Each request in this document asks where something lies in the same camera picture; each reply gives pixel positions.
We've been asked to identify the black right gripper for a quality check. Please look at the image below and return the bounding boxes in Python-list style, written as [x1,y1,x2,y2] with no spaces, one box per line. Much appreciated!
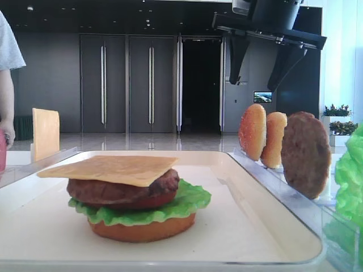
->
[212,1,327,90]

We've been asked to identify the sesame top bun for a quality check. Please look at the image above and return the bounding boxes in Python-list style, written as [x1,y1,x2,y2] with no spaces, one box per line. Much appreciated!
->
[238,104,267,161]

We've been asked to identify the standing meat patty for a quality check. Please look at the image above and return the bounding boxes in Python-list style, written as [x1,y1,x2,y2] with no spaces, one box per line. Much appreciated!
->
[281,111,331,199]

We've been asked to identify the standing lettuce leaf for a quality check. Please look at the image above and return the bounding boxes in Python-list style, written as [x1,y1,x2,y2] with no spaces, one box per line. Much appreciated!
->
[324,125,362,266]

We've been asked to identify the lettuce leaf in burger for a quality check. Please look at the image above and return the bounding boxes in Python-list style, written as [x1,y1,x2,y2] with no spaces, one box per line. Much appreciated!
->
[68,179,212,227]

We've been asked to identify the flat cheese slice on burger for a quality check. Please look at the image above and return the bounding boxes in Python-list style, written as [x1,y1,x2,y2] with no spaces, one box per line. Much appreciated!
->
[37,155,179,188]

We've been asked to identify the tomato slice in burger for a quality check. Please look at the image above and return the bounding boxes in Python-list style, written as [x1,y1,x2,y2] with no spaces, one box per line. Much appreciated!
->
[85,191,177,210]

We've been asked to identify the meat patty in burger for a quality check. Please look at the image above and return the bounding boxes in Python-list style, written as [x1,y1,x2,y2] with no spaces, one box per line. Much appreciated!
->
[67,169,180,204]

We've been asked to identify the standing cheese slice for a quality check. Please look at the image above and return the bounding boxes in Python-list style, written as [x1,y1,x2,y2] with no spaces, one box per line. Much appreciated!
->
[32,108,60,162]

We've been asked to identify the standing red tomato slice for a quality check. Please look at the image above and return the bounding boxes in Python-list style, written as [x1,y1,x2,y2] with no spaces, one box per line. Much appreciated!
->
[0,129,7,172]

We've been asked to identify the potted plants in planters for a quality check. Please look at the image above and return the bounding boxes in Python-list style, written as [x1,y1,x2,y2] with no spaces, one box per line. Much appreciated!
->
[322,104,358,147]

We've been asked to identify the standing bun half right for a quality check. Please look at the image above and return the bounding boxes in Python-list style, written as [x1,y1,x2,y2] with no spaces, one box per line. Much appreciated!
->
[260,112,287,169]

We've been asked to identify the dark double doors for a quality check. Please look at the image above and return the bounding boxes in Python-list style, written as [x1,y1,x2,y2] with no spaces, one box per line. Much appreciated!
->
[80,35,224,133]

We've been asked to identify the cream rectangular serving tray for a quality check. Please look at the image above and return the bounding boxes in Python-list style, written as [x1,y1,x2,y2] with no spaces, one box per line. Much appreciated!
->
[1,151,325,271]

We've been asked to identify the bottom bun in burger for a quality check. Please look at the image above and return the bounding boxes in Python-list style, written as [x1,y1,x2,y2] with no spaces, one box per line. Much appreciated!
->
[88,213,196,243]

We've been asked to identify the person in grey shirt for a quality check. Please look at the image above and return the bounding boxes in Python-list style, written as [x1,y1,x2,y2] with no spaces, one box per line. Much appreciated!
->
[1,12,26,149]

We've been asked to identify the wall display screen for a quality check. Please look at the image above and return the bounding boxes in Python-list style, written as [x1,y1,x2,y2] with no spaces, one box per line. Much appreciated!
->
[253,91,273,103]

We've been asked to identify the long clear rail right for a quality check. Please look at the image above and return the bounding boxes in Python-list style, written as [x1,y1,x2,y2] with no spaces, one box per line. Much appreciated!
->
[229,148,362,271]

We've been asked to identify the long clear rail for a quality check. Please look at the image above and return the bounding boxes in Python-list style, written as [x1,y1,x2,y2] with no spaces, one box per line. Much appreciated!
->
[1,147,78,188]
[229,148,362,271]

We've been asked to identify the long clear rail left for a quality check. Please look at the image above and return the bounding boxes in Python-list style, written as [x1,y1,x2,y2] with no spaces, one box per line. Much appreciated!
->
[1,147,78,188]

